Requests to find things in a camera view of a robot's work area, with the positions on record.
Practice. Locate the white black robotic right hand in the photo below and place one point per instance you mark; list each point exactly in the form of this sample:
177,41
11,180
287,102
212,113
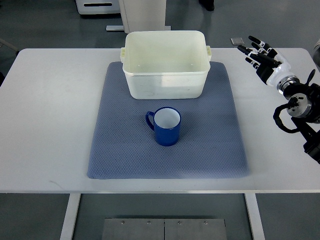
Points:
269,64

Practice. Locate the blue enamel mug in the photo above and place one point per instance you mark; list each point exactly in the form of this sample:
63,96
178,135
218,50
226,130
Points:
166,124

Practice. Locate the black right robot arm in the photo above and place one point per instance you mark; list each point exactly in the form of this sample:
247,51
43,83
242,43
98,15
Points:
304,108

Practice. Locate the white plastic box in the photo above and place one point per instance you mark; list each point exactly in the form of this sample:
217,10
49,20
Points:
164,65

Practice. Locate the small grey floor plate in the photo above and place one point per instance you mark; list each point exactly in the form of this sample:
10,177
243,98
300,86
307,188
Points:
237,41

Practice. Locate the blue textured mat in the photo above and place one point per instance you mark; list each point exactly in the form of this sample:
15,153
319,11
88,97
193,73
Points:
196,138

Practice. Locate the white pillar with foot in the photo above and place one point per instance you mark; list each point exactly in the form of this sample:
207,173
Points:
141,15

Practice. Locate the white table right leg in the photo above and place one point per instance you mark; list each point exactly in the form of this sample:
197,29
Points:
254,217

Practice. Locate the white table leg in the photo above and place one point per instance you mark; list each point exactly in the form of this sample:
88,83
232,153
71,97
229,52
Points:
70,217
254,217

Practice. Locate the white cabinet with slot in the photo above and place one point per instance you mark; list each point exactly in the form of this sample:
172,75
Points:
97,7

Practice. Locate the white table left leg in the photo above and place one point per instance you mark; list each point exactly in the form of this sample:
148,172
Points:
70,217

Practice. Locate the grey metal base plate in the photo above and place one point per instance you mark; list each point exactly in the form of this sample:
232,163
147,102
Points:
164,229

